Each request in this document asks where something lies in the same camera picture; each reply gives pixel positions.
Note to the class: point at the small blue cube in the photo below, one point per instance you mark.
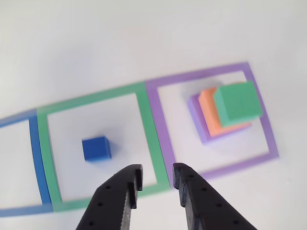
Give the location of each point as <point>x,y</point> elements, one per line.
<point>96,148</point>

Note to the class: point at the purple square block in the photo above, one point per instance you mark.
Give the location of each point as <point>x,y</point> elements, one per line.
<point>197,119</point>

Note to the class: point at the orange square block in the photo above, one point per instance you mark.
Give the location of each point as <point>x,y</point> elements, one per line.
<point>208,112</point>

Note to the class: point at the green square block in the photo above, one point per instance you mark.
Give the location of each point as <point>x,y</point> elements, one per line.
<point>239,100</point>

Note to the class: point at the blue square frame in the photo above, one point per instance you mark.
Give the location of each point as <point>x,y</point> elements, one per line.
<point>38,155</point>

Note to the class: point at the green square frame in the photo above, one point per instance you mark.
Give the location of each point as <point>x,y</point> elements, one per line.
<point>148,124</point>

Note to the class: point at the purple square frame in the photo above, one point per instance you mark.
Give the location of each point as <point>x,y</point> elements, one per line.
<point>163,124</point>

